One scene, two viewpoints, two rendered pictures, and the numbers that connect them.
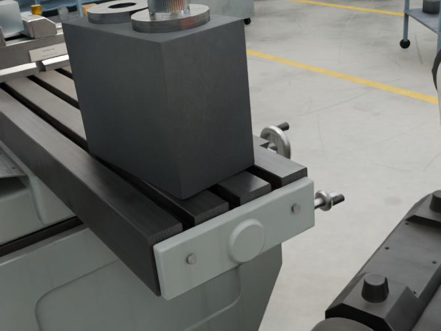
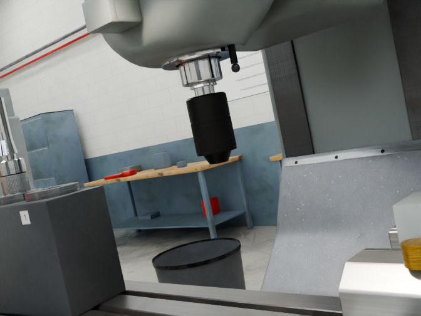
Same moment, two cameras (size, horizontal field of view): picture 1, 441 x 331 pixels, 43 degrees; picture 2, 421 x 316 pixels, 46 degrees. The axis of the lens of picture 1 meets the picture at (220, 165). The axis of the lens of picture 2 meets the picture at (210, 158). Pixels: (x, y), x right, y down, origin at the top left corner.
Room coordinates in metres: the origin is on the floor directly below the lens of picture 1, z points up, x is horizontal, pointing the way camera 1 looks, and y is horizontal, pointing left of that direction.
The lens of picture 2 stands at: (1.59, 0.14, 1.22)
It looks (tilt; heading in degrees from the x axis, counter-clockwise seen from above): 3 degrees down; 164
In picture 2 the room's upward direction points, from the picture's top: 12 degrees counter-clockwise
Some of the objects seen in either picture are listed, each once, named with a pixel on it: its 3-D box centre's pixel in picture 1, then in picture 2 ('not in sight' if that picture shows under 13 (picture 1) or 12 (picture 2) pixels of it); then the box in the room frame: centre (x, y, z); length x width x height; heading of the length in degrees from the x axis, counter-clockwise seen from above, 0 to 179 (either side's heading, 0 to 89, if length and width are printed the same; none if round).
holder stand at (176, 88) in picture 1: (157, 88); (46, 246); (0.69, 0.07, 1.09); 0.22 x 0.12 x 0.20; 39
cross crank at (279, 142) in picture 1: (264, 150); not in sight; (1.32, -0.12, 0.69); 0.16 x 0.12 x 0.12; 123
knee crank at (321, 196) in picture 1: (312, 206); not in sight; (1.22, -0.22, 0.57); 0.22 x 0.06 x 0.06; 123
